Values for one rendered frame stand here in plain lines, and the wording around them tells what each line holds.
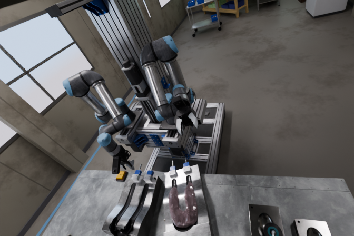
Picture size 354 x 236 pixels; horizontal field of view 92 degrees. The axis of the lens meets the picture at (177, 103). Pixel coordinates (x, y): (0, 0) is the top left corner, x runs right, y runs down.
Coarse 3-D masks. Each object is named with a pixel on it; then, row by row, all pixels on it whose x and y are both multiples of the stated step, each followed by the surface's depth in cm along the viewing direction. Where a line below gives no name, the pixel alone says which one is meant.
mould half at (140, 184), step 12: (156, 180) 123; (156, 192) 121; (120, 204) 119; (132, 204) 116; (144, 204) 114; (108, 216) 111; (144, 216) 105; (108, 228) 105; (120, 228) 103; (132, 228) 100; (144, 228) 104
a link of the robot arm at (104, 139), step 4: (100, 136) 104; (104, 136) 103; (108, 136) 104; (100, 140) 102; (104, 140) 102; (108, 140) 103; (112, 140) 107; (100, 144) 103; (104, 144) 103; (108, 144) 104; (112, 144) 106; (116, 144) 110; (104, 148) 105; (108, 148) 105; (112, 148) 107
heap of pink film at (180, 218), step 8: (192, 184) 114; (176, 192) 112; (184, 192) 108; (192, 192) 107; (176, 200) 106; (192, 200) 104; (176, 208) 104; (192, 208) 102; (176, 216) 101; (184, 216) 100; (192, 216) 99; (176, 224) 98; (184, 224) 97; (192, 224) 97
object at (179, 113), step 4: (184, 100) 87; (188, 104) 89; (180, 108) 83; (184, 108) 82; (188, 108) 81; (176, 112) 83; (180, 112) 81; (184, 112) 80; (188, 112) 79; (184, 116) 80; (184, 120) 82; (188, 120) 82; (184, 124) 83; (188, 124) 83
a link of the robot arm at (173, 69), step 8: (160, 40) 103; (168, 40) 102; (152, 48) 102; (160, 48) 102; (168, 48) 102; (176, 48) 104; (160, 56) 105; (168, 56) 105; (176, 56) 109; (168, 64) 110; (176, 64) 112; (168, 72) 116; (176, 72) 114; (176, 80) 118; (192, 96) 127
